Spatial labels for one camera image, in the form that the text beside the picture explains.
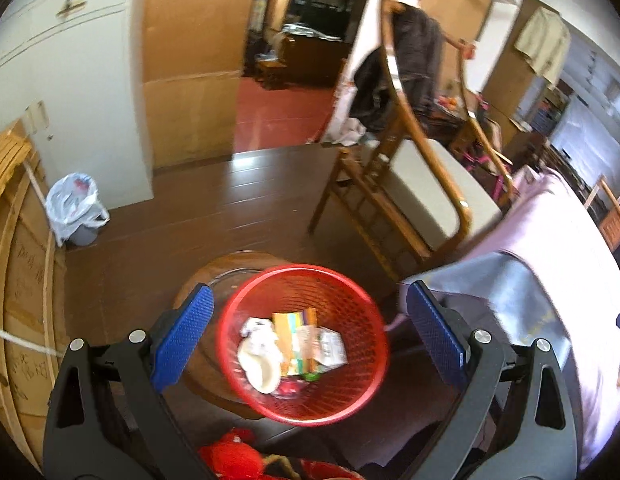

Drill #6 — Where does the wooden armchair with cushion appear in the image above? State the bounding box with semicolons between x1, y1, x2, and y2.
308;0;515;281

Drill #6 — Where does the white tissue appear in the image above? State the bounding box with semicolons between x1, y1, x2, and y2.
239;318;275;338

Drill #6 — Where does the purple printed bedsheet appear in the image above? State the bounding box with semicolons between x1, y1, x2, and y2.
399;170;620;469

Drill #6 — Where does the white paper cup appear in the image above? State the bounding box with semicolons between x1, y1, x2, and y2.
237;337;283;394

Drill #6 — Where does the yellow purple paper box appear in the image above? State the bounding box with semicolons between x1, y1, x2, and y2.
272;308;319;377

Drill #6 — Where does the green tissue pack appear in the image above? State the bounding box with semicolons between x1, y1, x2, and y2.
301;372;321;382

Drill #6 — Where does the white wardrobe cabinet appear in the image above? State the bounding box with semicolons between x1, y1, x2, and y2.
0;0;152;209

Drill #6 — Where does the dark jacket on chair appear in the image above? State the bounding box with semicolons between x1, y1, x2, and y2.
349;6;444;133

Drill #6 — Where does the red plastic mesh basket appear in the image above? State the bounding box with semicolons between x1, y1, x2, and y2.
215;263;389;427

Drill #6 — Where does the round wooden stool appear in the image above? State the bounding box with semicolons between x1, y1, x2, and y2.
173;250;288;419

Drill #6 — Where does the white green medicine box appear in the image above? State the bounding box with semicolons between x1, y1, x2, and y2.
312;327;348;373

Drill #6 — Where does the red jelly cup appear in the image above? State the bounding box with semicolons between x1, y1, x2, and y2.
272;377;310;400

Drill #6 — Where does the wooden chair far side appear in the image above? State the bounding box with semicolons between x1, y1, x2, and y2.
583;176;620;270

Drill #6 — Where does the bin with white bag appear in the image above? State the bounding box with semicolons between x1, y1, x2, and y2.
45;172;110;247

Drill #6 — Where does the beige hanging jacket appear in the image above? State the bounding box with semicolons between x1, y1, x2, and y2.
515;8;572;88

